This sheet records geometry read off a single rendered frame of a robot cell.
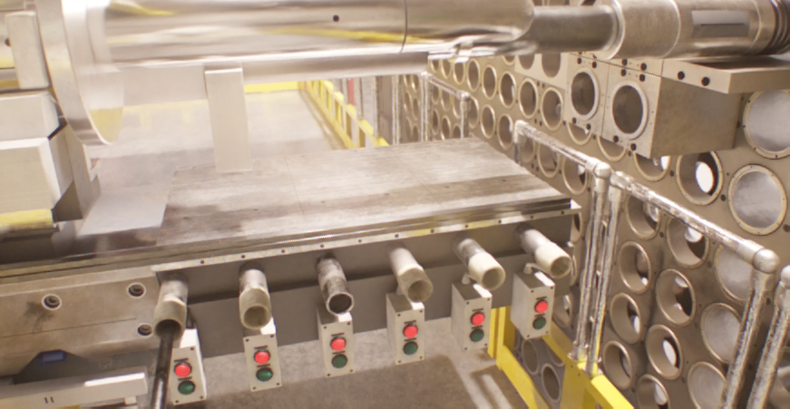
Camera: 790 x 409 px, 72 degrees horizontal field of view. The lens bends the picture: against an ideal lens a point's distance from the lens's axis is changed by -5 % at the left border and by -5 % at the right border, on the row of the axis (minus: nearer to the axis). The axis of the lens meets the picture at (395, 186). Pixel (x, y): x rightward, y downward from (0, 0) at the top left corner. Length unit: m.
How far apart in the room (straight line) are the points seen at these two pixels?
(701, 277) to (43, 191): 2.28
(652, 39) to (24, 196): 1.55
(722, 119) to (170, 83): 1.81
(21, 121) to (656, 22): 1.54
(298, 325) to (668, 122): 1.40
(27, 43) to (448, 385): 1.88
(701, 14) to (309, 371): 1.87
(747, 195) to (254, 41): 1.94
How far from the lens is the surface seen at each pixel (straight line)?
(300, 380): 2.39
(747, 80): 1.91
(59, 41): 0.90
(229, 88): 1.30
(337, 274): 1.26
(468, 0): 1.10
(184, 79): 1.31
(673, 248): 2.70
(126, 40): 1.01
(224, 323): 1.40
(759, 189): 2.50
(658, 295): 2.83
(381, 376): 2.37
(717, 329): 2.70
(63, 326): 1.48
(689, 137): 2.22
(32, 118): 1.32
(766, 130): 2.39
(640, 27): 1.68
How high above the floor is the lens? 1.51
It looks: 21 degrees down
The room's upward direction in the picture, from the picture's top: 1 degrees counter-clockwise
